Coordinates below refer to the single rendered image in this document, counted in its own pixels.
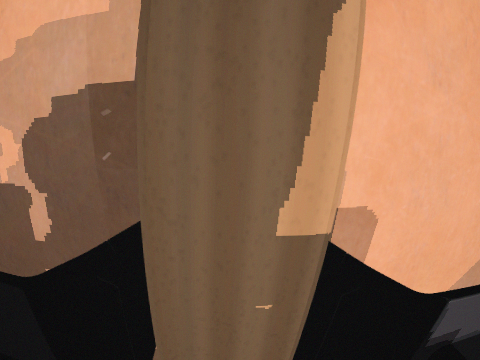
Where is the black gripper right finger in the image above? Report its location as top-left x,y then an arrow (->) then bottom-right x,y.
292,241 -> 480,360

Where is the brown wooden board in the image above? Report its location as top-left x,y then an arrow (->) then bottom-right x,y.
136,0 -> 367,360

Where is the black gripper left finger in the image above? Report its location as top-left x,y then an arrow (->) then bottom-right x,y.
0,221 -> 156,360

